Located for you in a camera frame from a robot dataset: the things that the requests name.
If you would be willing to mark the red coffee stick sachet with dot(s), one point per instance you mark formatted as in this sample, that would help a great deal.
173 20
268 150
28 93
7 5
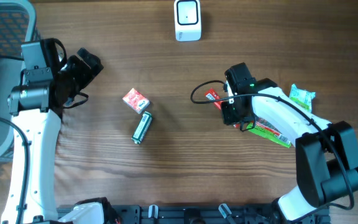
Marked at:
212 95

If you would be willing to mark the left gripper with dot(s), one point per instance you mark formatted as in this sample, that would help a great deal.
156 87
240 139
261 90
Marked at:
86 74

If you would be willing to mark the teal tissue pack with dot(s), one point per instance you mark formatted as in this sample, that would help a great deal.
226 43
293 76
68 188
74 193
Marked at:
301 97

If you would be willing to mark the green snack bag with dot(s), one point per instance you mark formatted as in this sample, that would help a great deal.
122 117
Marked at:
266 130

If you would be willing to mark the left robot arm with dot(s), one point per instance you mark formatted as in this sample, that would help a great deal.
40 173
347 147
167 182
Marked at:
49 84

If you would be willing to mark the white barcode scanner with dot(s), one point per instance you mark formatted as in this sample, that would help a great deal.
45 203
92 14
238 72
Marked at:
187 15

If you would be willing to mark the red tissue pack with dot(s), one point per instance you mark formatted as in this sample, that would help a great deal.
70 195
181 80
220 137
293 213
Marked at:
136 100

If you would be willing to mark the green gum pack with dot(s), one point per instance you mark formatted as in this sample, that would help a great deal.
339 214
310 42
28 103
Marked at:
142 128

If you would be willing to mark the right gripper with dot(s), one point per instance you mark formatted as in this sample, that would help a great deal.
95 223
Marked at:
228 117

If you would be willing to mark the grey black mesh basket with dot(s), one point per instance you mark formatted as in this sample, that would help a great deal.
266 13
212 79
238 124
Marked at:
17 25

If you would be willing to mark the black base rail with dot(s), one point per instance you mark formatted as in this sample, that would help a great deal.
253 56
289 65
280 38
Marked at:
247 214

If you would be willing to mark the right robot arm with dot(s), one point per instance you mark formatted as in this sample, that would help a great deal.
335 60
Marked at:
326 154

